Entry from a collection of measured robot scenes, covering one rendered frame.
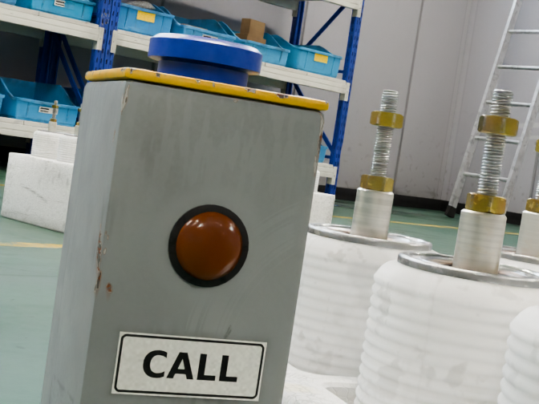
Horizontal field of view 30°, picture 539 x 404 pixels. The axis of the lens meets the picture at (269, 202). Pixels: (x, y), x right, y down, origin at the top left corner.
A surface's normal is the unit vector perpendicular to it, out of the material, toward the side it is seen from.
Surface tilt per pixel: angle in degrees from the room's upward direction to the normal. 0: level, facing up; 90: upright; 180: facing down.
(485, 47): 90
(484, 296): 58
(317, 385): 0
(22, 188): 90
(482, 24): 90
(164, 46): 90
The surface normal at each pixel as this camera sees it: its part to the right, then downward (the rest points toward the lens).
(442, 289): -0.32, -0.55
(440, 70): 0.66, 0.14
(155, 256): 0.35, 0.10
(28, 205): -0.66, -0.06
